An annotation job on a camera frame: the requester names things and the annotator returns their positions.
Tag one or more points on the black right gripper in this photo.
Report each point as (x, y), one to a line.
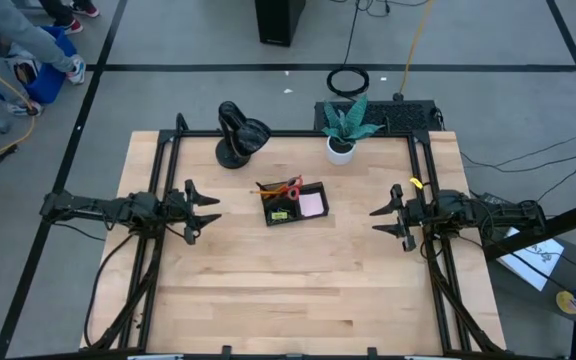
(423, 215)

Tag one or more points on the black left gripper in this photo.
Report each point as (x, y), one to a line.
(173, 212)

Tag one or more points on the yellow-green eraser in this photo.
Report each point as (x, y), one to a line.
(279, 215)

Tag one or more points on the pink sticky note pad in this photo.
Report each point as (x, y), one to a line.
(311, 205)

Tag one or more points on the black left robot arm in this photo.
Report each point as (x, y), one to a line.
(93, 207)

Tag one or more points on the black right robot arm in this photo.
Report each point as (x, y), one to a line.
(498, 215)

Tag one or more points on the black mesh desk organizer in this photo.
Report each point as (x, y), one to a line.
(308, 218)

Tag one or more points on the green plant in white pot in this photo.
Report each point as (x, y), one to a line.
(340, 152)

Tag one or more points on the black perforated metal case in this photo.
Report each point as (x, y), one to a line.
(403, 117)

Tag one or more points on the white paper sheet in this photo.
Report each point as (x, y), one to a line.
(533, 260)

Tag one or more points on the black stand beam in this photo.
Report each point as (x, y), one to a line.
(558, 225)

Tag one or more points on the blue plastic bin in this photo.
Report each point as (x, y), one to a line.
(50, 85)

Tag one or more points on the small black floor object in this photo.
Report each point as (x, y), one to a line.
(5, 154)

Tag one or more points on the black computer tower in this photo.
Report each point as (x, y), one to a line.
(278, 20)

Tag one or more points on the white printed cardboard box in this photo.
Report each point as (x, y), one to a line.
(25, 70)

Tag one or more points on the person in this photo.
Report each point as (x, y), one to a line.
(18, 30)
(85, 7)

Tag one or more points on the black aluminium table frame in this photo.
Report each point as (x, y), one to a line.
(293, 134)

